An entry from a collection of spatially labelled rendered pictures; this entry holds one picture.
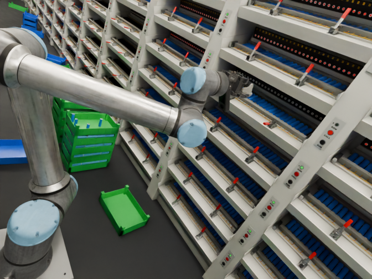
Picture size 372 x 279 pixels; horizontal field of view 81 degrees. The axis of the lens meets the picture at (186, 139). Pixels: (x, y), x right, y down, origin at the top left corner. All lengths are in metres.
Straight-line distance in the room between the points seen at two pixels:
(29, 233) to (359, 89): 1.20
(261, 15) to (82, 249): 1.45
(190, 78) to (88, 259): 1.05
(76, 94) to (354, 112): 0.87
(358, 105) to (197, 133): 0.56
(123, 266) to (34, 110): 0.91
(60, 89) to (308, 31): 0.88
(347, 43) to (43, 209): 1.23
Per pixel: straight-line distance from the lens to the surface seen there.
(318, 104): 0.96
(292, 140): 1.01
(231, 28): 1.24
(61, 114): 1.89
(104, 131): 1.63
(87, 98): 0.64
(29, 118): 0.89
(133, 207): 1.62
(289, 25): 1.07
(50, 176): 1.01
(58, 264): 1.19
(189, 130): 0.63
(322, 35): 1.01
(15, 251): 1.02
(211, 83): 0.76
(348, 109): 0.93
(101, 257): 1.39
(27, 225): 0.96
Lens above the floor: 1.19
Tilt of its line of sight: 26 degrees down
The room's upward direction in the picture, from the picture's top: 25 degrees clockwise
